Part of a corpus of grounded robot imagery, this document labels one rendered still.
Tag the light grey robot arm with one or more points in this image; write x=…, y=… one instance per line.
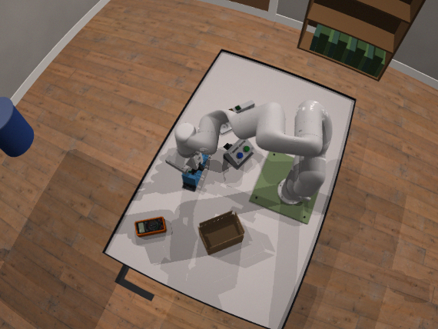
x=311, y=119

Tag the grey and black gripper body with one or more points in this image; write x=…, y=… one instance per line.
x=194, y=161

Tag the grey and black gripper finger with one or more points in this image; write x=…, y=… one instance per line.
x=201, y=168

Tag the brown cardboard box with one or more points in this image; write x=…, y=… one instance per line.
x=220, y=232

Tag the grey panel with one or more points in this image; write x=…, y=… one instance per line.
x=238, y=109

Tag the orange digital multimeter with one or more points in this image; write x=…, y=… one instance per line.
x=150, y=226

